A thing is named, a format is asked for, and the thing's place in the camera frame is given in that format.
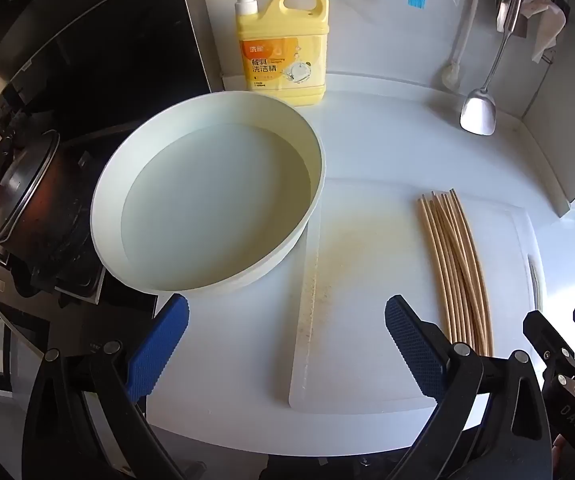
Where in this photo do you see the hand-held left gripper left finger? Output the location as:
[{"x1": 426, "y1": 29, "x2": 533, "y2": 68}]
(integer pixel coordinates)
[{"x1": 21, "y1": 292, "x2": 190, "y2": 480}]

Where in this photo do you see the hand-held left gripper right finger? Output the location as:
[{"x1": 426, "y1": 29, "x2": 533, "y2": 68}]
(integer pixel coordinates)
[{"x1": 385, "y1": 294, "x2": 553, "y2": 480}]

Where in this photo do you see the bundle of wooden chopsticks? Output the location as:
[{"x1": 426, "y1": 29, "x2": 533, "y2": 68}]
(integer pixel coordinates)
[{"x1": 417, "y1": 188, "x2": 495, "y2": 358}]

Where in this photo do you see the white round basin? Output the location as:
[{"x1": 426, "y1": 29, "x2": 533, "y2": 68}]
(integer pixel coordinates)
[{"x1": 90, "y1": 91, "x2": 327, "y2": 297}]

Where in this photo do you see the white plastic cutting board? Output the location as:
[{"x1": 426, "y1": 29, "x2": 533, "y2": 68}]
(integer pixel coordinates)
[{"x1": 288, "y1": 177, "x2": 551, "y2": 409}]

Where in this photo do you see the gas stove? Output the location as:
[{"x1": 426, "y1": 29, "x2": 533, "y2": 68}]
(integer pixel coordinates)
[{"x1": 0, "y1": 240, "x2": 158, "y2": 311}]

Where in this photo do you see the black pot with lid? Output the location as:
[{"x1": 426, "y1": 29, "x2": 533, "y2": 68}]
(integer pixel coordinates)
[{"x1": 0, "y1": 130, "x2": 93, "y2": 281}]

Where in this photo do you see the steel spatula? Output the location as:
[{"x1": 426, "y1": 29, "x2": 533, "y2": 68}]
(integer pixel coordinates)
[{"x1": 460, "y1": 0, "x2": 525, "y2": 136}]

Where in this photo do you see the beige dish cloth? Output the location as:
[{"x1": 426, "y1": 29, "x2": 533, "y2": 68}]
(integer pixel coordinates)
[{"x1": 522, "y1": 0, "x2": 567, "y2": 64}]

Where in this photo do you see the yellow detergent pump bottle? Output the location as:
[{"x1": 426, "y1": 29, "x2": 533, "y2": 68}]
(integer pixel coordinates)
[{"x1": 216, "y1": 0, "x2": 330, "y2": 107}]

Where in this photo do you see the black induction cooktop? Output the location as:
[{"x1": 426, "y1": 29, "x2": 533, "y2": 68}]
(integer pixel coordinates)
[{"x1": 0, "y1": 0, "x2": 213, "y2": 126}]

